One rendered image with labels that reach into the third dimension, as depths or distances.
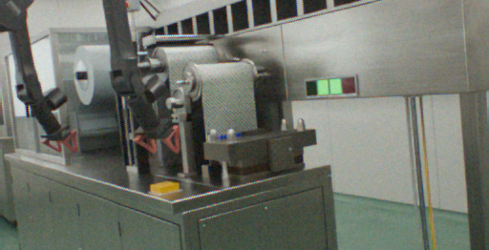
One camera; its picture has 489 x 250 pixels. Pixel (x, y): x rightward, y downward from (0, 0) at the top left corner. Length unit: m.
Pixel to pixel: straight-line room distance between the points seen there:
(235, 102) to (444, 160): 2.72
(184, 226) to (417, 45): 0.87
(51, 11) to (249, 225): 6.16
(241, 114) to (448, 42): 0.82
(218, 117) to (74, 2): 5.92
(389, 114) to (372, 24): 3.00
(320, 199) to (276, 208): 0.21
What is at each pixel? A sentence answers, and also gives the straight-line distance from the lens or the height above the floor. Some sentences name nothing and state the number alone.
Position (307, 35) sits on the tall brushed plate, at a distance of 1.86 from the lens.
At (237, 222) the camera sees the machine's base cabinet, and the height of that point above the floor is 0.78.
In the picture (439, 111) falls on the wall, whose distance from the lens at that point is 4.32.
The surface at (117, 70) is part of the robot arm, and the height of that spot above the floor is 1.29.
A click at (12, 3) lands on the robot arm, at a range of 1.24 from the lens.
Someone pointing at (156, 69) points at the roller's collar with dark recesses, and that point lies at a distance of 2.08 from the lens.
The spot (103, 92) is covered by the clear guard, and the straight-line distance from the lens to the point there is 2.79.
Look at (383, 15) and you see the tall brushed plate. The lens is 1.63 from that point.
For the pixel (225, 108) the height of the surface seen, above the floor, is 1.14.
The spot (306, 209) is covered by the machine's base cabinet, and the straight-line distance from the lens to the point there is 1.83.
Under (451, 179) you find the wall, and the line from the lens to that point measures 4.37.
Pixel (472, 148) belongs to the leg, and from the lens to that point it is 1.68.
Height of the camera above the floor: 1.22
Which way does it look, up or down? 3 degrees down
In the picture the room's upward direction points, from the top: 5 degrees counter-clockwise
